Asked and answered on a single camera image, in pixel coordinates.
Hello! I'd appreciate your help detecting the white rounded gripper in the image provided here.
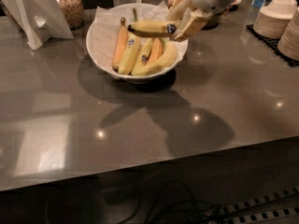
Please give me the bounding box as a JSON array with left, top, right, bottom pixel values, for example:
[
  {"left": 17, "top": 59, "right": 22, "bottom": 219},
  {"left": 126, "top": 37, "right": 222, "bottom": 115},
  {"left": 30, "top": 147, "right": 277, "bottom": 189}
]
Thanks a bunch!
[{"left": 166, "top": 0, "right": 235, "bottom": 42}]

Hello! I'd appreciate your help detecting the yellow banana with blue sticker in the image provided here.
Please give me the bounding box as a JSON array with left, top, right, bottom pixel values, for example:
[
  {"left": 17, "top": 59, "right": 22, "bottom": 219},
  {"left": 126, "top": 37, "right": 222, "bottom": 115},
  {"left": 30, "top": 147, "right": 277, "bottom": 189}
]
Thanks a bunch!
[{"left": 127, "top": 21, "right": 179, "bottom": 37}]

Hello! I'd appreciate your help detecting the orange-tinted banana right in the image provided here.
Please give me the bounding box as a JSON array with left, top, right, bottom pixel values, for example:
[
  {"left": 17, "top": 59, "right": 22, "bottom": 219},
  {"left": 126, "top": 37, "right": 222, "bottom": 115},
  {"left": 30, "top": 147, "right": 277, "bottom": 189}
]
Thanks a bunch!
[{"left": 148, "top": 38, "right": 163, "bottom": 63}]

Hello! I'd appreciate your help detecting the orange-tinted banana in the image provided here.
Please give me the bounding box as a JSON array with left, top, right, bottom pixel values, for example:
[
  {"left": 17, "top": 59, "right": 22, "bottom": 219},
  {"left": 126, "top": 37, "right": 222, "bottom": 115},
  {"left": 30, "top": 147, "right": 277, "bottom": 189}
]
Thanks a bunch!
[
  {"left": 148, "top": 38, "right": 163, "bottom": 63},
  {"left": 112, "top": 17, "right": 128, "bottom": 71}
]

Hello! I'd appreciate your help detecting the yellow curved banana front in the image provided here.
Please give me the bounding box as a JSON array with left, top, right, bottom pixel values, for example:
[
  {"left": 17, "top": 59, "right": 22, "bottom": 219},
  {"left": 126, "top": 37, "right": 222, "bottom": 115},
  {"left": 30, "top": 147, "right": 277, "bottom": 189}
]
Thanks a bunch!
[{"left": 131, "top": 41, "right": 178, "bottom": 77}]

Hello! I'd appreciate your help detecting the yellow banana centre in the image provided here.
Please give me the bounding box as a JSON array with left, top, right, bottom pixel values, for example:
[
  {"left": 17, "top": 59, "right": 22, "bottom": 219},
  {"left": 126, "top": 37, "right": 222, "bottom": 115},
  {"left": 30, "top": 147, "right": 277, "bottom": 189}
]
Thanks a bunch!
[{"left": 131, "top": 38, "right": 153, "bottom": 75}]

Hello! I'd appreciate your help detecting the orange-tinted banana left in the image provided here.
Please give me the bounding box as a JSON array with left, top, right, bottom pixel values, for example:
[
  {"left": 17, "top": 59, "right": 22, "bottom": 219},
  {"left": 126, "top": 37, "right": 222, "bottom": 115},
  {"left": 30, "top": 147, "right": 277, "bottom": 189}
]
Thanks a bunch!
[{"left": 112, "top": 17, "right": 128, "bottom": 71}]

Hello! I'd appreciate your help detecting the white bowl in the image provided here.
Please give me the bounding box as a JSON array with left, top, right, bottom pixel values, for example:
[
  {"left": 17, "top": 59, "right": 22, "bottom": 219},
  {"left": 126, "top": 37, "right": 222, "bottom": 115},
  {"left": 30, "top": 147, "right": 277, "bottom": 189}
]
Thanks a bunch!
[{"left": 86, "top": 2, "right": 188, "bottom": 83}]

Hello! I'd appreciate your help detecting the white paper liner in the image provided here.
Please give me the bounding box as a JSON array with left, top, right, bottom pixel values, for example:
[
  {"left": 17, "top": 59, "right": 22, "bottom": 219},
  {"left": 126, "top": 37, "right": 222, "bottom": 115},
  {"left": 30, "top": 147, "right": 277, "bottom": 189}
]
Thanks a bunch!
[{"left": 86, "top": 2, "right": 188, "bottom": 83}]

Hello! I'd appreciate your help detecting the stack of paper bowls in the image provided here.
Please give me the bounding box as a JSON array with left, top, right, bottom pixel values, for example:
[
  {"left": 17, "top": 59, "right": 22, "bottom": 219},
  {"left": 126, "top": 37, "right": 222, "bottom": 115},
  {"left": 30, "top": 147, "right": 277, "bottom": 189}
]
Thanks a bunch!
[{"left": 253, "top": 0, "right": 297, "bottom": 39}]

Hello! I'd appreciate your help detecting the black rubber mat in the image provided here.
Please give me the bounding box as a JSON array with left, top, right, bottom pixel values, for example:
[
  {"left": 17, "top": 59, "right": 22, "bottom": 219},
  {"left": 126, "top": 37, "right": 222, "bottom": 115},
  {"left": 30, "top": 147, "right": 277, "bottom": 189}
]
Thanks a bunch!
[{"left": 246, "top": 25, "right": 299, "bottom": 67}]

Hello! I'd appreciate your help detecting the stack of paper plates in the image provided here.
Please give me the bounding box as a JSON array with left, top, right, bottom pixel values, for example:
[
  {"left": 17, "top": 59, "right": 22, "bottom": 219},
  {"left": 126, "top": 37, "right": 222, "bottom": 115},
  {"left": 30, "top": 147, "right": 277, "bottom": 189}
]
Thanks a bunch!
[{"left": 278, "top": 7, "right": 299, "bottom": 61}]

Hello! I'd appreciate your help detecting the glass jar of cereal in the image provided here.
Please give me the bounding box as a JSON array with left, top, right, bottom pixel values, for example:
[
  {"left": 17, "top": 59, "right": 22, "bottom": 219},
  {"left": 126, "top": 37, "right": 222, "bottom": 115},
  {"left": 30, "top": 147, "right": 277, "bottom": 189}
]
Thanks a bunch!
[{"left": 56, "top": 0, "right": 84, "bottom": 30}]

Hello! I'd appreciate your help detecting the white folded paper stand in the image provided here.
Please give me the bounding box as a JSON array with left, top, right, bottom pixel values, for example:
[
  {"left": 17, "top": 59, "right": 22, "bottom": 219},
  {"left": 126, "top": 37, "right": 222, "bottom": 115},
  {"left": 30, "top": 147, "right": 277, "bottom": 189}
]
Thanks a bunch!
[{"left": 2, "top": 0, "right": 74, "bottom": 49}]

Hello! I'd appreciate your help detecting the black cable on floor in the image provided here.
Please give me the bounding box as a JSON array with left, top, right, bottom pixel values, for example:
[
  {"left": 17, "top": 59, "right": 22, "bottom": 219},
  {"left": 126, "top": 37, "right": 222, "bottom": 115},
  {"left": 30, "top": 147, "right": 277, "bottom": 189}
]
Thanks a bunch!
[{"left": 118, "top": 179, "right": 225, "bottom": 224}]

